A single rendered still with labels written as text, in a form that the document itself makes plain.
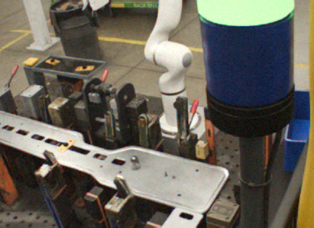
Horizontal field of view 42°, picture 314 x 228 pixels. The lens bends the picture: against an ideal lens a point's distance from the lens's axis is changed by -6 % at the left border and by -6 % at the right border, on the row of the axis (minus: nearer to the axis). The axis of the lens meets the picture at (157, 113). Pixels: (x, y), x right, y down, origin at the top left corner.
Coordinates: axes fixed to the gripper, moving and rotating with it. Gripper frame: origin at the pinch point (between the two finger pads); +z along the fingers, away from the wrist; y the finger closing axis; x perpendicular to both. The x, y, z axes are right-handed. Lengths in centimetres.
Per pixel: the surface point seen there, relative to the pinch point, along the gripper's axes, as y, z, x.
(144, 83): -174, 145, -118
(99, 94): 7.9, 29.1, -2.1
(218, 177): 20, 45, 53
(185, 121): 11.0, 31.0, 37.2
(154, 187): 32, 45, 35
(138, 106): 5.4, 33.2, 14.0
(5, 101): 10, 43, -67
